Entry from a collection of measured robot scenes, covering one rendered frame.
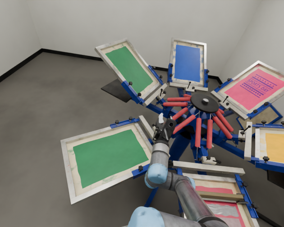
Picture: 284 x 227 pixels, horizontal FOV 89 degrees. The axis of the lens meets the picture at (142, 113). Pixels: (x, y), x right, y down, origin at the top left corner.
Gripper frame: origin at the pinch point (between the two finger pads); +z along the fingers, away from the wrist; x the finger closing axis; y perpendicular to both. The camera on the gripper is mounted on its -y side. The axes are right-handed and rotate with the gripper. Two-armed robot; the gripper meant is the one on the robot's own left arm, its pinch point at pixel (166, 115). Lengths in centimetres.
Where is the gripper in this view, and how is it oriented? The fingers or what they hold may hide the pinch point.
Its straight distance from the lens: 80.9
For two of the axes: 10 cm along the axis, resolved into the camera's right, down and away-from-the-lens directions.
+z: 2.1, -6.6, 7.3
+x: 9.4, 3.4, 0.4
